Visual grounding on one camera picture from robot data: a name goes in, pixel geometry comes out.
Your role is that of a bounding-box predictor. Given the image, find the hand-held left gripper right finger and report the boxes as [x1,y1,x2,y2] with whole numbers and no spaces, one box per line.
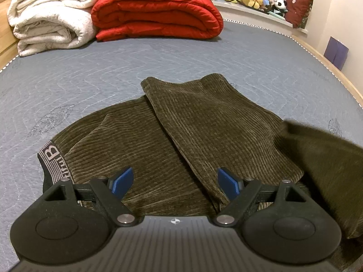
[214,168,313,227]

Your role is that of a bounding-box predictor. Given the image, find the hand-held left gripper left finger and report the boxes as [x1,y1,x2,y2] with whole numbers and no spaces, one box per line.
[42,167,137,227]

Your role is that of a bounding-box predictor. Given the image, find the olive corduroy pants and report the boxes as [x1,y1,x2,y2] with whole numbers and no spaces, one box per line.
[38,74,363,240]

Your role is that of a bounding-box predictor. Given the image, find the grey quilted mattress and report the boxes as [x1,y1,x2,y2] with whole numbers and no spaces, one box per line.
[0,20,363,272]

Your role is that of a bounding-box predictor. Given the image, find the white window ledge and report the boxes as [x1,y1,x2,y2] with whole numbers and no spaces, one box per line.
[212,0,308,36]

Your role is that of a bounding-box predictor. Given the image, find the red folded quilt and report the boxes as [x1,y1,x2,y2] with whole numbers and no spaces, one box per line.
[91,0,224,42]

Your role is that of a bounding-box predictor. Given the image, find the white folded blanket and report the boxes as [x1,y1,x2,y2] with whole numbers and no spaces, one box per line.
[7,0,107,57]

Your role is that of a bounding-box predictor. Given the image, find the panda plush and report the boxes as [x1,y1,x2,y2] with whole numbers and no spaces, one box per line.
[273,0,288,17]

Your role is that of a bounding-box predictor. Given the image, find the dark red pillow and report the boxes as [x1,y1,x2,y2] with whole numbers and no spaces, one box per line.
[284,0,314,29]

